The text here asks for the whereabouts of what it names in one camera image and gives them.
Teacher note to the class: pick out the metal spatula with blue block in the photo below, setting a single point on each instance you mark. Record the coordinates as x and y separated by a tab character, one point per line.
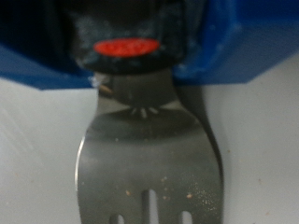
146	155

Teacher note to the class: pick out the silver toaster oven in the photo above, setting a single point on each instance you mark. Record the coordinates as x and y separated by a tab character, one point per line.
264	155

